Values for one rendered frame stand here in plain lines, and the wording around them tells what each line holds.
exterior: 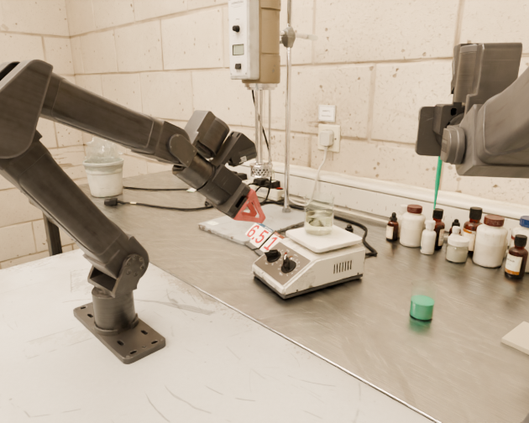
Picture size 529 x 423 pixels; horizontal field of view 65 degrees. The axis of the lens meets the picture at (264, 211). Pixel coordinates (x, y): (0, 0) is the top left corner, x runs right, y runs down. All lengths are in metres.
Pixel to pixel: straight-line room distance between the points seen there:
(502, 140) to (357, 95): 0.97
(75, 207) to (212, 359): 0.29
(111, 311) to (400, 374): 0.44
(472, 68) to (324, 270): 0.47
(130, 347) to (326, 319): 0.32
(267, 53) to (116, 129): 0.57
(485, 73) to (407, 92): 0.77
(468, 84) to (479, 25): 0.69
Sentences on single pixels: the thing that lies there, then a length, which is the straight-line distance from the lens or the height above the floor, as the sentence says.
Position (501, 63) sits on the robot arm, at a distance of 0.49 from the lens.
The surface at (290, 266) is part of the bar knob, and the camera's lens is 0.80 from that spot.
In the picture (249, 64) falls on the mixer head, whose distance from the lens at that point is 1.08.
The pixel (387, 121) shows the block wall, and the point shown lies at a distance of 1.27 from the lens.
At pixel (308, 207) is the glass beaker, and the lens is 0.84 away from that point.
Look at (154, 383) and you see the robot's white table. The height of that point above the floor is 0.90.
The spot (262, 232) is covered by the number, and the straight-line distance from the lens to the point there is 1.05.
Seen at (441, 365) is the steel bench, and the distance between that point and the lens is 0.68.
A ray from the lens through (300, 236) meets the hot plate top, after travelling 0.86.
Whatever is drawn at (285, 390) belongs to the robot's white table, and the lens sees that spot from 0.59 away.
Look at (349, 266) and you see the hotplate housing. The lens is 0.86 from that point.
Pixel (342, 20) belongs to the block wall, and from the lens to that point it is 1.37.
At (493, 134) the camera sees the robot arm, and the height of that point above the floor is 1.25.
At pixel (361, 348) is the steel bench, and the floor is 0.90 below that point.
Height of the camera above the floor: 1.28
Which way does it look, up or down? 17 degrees down
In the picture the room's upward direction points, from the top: straight up
